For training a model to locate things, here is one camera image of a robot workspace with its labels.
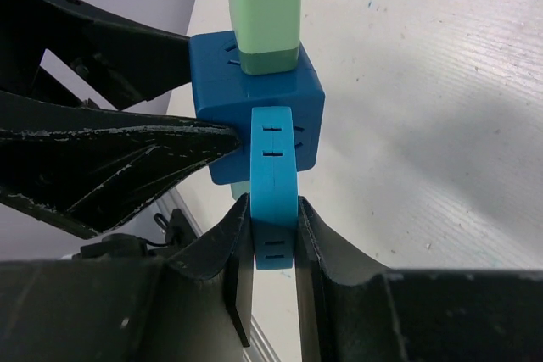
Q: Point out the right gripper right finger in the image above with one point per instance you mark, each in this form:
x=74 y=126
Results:
x=353 y=308

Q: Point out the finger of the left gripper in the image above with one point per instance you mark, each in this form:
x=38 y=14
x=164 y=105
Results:
x=123 y=61
x=89 y=171

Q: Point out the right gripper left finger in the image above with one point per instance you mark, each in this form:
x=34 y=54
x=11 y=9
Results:
x=78 y=310

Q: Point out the dark blue cube socket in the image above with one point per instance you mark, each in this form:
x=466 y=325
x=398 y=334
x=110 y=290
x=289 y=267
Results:
x=224 y=94

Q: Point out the mint green USB charger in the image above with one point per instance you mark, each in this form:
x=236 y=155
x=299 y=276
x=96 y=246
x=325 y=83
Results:
x=267 y=34

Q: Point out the bright blue plug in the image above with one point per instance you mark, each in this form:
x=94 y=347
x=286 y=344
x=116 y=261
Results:
x=273 y=188

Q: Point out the light cyan USB charger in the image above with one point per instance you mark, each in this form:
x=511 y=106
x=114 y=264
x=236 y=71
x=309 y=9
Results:
x=238 y=189

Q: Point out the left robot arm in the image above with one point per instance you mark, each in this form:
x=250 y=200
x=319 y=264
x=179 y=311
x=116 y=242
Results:
x=127 y=239

